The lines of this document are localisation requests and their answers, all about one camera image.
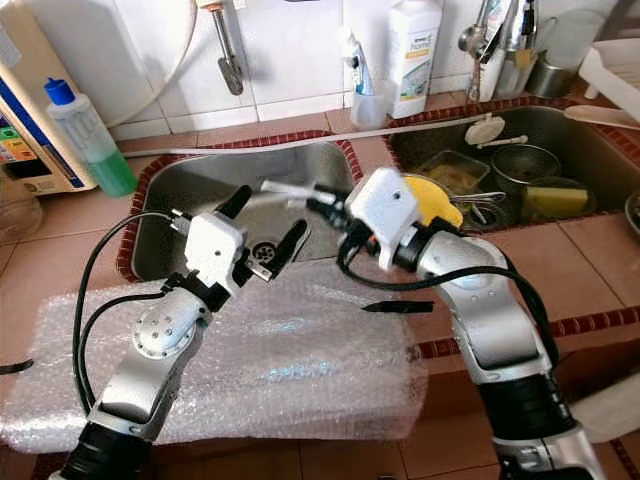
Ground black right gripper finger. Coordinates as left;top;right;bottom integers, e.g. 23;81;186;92
303;185;359;211
318;203;366;233

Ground white green training chopsticks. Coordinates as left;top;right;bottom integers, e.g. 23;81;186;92
260;178;346;206

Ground steel sink drain strainer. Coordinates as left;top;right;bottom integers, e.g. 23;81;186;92
248;238;283;265

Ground steel sink basin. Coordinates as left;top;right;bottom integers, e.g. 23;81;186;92
385;100;640;236
130;140;361;283

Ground clear plastic cup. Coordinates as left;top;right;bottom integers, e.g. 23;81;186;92
350;75;391;131

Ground clear bubble wrap sheet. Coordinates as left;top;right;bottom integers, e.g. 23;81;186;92
0;265;429;456

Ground clear glass food container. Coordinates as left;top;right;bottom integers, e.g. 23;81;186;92
415;150;491;196

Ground white detergent bottle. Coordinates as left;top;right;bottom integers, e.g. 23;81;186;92
385;0;444;119

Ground blue capped green liquid bottle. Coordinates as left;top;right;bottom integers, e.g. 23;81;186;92
44;77;139;198

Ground round steel pot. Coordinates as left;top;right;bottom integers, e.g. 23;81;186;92
490;143;563;196

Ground yellow green sponge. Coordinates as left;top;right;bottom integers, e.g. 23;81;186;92
525;185;589;219

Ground chrome sink faucet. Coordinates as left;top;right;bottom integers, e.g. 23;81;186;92
458;0;546;101

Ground clear plastic jar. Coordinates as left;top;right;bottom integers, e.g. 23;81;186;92
0;175;46;246

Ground beige water purifier machine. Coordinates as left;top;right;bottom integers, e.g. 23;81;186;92
0;30;96;196

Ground steel utensil cup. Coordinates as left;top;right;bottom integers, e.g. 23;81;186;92
525;50;576;99

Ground wooden spoon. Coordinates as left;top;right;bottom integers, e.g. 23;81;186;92
563;104;640;131

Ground white plastic object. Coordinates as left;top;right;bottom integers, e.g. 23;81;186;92
575;370;640;443

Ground clear plastic jug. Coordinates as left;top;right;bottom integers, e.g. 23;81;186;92
540;10;606;71

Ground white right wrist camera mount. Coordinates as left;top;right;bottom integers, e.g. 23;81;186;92
345;167;426;271

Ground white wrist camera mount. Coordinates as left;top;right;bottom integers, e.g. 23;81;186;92
185;212;258;291
345;167;426;271

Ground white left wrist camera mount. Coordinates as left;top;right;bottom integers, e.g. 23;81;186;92
185;212;258;291

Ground long grey hose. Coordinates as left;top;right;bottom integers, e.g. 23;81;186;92
125;113;491;159

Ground white flexible hose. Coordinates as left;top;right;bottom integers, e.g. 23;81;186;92
105;0;211;126

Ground grey wall tap spout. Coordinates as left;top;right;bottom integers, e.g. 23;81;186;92
210;0;246;98

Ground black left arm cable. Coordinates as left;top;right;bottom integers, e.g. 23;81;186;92
71;209;196;421
79;290;186;406

